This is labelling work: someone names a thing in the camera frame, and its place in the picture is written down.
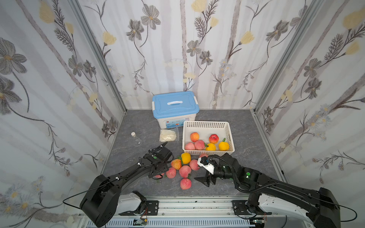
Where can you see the small green circuit board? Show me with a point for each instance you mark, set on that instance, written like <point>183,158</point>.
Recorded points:
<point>140,222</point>

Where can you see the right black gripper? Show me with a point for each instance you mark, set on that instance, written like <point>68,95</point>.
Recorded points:
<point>212,176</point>

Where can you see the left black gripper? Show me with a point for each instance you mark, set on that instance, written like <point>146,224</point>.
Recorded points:
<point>162,164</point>

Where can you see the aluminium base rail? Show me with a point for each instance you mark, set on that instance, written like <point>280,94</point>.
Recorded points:
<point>203,212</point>

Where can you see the orange red peach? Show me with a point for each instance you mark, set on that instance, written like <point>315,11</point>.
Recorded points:
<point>214,138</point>

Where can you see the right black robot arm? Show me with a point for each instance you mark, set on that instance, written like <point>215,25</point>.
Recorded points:
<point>266,194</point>

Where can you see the blue lid storage box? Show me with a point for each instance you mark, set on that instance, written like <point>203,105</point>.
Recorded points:
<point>171,110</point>

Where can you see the orange pink peach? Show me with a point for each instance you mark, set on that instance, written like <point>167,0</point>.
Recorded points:
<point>194,136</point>

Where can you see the small glass flask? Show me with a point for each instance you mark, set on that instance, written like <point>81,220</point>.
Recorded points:
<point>136,139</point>

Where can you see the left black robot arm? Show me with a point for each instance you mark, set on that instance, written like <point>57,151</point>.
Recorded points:
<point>101,199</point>

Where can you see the pink peach top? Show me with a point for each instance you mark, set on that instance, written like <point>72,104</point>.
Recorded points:
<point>189,146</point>

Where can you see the pink peach second row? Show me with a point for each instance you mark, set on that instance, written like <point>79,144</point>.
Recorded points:
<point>200,145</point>

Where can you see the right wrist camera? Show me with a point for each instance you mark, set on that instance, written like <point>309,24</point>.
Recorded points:
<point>204,163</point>

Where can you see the pink peach bottom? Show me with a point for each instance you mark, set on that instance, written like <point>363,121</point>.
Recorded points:
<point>185,184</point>

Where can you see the white perforated plastic basket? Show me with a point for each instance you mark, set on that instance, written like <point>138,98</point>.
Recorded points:
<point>205,129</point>

